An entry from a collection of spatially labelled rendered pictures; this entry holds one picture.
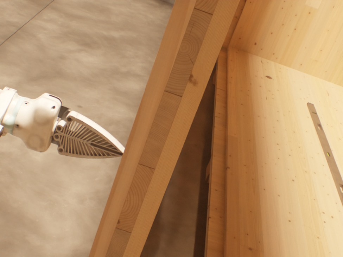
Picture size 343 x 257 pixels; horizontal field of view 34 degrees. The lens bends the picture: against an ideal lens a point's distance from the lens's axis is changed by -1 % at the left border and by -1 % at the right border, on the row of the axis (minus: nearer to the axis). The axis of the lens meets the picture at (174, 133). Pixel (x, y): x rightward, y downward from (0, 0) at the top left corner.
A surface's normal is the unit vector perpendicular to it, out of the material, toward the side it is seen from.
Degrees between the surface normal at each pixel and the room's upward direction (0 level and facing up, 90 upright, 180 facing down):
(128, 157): 87
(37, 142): 89
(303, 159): 0
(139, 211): 87
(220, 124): 0
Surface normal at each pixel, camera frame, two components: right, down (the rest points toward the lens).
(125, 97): 0.32, -0.83
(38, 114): -0.06, 0.39
